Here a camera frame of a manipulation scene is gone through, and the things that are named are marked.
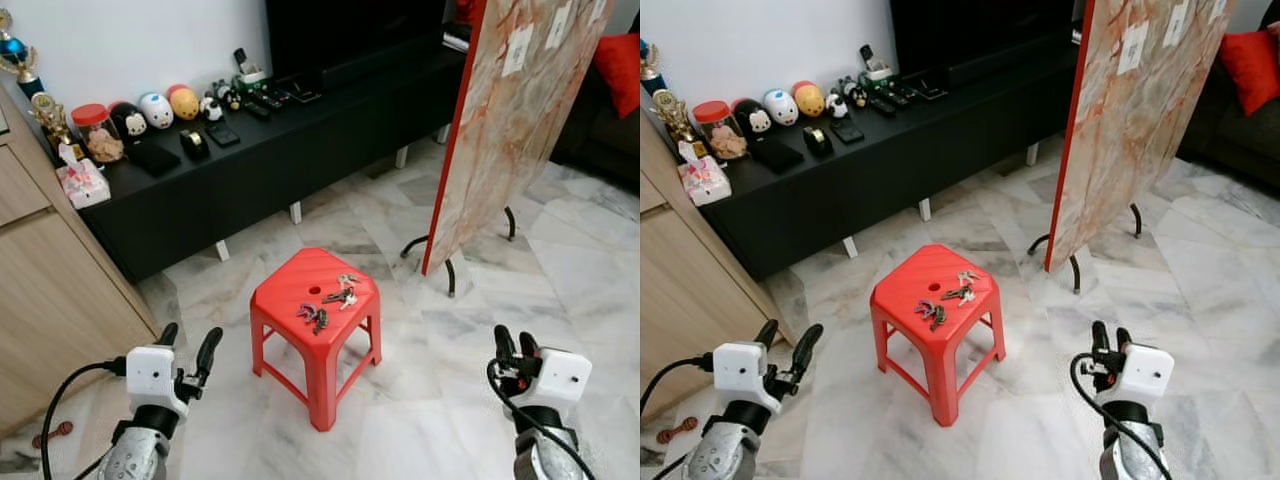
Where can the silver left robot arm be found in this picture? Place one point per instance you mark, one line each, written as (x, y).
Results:
(722, 458)
(135, 456)

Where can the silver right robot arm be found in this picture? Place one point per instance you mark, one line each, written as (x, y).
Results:
(545, 462)
(1130, 462)

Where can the black metal board stand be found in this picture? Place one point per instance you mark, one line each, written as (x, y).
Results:
(1075, 275)
(451, 280)

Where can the light wooden cabinet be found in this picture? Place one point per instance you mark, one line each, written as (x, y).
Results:
(50, 280)
(690, 290)

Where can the red dumbbell toy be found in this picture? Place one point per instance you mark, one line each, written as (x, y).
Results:
(62, 430)
(685, 427)

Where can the red plastic stool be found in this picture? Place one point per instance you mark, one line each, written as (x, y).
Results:
(925, 272)
(300, 275)

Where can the silver key bunch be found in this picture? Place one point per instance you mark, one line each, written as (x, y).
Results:
(345, 294)
(963, 292)

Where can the pink white tissue box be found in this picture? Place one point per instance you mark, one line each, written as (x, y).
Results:
(85, 185)
(706, 182)

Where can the black wallet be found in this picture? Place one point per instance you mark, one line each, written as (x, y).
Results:
(153, 158)
(778, 155)

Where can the clear jar with red lid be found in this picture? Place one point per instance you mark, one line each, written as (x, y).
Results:
(720, 132)
(97, 135)

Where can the small black case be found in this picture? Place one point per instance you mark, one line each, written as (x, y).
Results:
(224, 134)
(848, 131)

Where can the black mouse plush toy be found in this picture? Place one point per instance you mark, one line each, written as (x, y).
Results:
(752, 118)
(128, 120)

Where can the black TV console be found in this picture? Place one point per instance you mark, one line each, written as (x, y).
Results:
(300, 150)
(930, 150)

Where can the dark sofa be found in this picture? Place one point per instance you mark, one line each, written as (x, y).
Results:
(1225, 140)
(600, 140)

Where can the white plush toy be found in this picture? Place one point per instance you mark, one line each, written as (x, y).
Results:
(156, 110)
(781, 107)

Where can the small panda plush toy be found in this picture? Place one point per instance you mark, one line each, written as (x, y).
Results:
(836, 105)
(211, 108)

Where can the yellow bear plush toy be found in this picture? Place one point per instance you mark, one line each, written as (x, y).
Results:
(184, 103)
(809, 100)

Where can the black remote control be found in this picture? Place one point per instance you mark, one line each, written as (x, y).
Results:
(882, 106)
(272, 99)
(898, 96)
(257, 110)

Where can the small gold trophy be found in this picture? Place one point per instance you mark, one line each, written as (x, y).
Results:
(672, 108)
(45, 110)

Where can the black and white figurine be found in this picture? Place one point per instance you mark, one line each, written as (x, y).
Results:
(853, 92)
(227, 95)

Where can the green and white ornament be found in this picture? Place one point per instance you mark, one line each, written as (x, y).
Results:
(250, 78)
(876, 75)

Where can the flat black device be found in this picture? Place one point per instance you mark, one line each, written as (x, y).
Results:
(303, 95)
(930, 92)

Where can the red cushion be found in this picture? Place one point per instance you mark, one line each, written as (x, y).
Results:
(620, 70)
(1250, 65)

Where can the blue and gold trophy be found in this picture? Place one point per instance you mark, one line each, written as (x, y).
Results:
(650, 65)
(15, 55)

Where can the black television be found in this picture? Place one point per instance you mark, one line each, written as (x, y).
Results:
(980, 30)
(350, 30)

